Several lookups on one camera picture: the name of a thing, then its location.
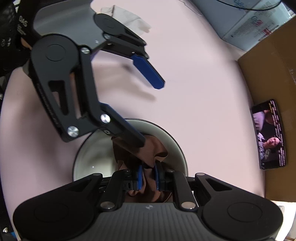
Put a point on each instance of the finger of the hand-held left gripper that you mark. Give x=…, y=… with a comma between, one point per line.
x=129, y=134
x=149, y=71

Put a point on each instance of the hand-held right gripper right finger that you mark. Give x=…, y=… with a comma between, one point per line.
x=158, y=177

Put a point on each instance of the brown cloth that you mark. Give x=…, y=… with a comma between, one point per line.
x=152, y=148

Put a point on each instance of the white bowl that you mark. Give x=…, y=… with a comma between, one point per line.
x=92, y=157

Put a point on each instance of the black smartphone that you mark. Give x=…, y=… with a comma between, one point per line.
x=269, y=136

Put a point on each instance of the large brown cardboard box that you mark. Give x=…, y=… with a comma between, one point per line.
x=277, y=81

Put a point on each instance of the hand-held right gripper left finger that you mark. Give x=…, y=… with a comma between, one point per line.
x=139, y=177

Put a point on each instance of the white crumpled tissue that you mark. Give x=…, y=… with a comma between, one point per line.
x=129, y=17

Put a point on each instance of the blue wrapped carton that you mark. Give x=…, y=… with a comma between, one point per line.
x=245, y=25

